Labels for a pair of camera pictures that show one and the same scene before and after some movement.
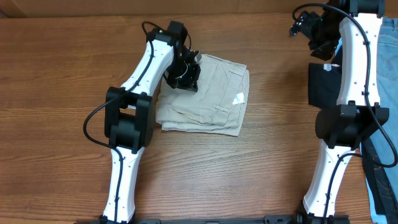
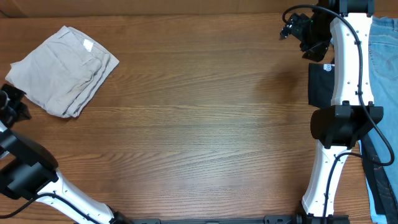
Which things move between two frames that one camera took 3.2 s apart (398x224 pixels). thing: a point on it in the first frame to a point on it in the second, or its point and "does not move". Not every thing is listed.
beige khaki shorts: [216, 106] to [62, 74]
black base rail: [268, 219] does not move
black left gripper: [190, 82] to [20, 109]
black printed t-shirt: [324, 81] does not move
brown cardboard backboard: [154, 8] does not move
